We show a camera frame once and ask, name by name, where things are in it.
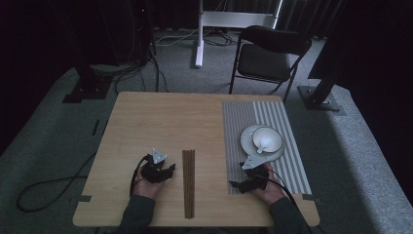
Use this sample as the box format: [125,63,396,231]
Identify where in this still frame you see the person's left hand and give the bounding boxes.
[132,169,167,200]

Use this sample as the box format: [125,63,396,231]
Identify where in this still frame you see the white ceramic spoon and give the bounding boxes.
[256,137,274,155]

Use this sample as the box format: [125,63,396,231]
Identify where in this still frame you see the white round plate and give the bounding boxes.
[239,124,286,163]

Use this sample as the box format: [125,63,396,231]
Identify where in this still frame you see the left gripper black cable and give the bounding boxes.
[130,155,152,197]

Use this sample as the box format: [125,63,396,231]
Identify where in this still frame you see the black folding chair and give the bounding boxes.
[228,24,313,103]

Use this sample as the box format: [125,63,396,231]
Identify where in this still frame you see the white floor cable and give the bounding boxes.
[155,28,200,47]

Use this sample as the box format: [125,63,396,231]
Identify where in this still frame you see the dark cabinet with red light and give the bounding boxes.
[130,0,154,62]

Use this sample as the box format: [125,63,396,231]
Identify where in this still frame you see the dark curtain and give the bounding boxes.
[279,0,345,38]

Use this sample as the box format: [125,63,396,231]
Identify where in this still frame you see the black looped floor cable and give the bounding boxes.
[16,150,98,214]

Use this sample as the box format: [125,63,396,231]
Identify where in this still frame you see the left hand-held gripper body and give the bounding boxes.
[139,147,169,183]

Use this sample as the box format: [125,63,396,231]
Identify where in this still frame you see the person's right hand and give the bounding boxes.
[254,162,286,206]

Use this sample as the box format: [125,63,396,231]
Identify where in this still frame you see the black stand with base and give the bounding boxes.
[297,32,342,113]
[61,62,113,104]

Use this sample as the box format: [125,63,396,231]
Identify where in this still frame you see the white desk frame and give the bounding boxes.
[194,0,284,68]

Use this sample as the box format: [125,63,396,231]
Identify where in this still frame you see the grey striped placemat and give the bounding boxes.
[222,100,313,196]

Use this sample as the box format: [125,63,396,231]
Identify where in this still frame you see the brown wooden chopstick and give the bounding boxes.
[184,149,190,219]
[181,149,187,219]
[187,149,193,219]
[190,149,196,219]

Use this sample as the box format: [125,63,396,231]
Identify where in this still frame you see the bundle of dark floor cables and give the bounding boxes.
[111,48,169,94]

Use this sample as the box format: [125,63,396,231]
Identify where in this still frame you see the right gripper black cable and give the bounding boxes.
[256,174,298,208]

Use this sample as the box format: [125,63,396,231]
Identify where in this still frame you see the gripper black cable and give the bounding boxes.
[256,174,298,208]
[130,155,152,197]

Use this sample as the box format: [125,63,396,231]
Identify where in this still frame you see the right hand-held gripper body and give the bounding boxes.
[242,155,270,193]

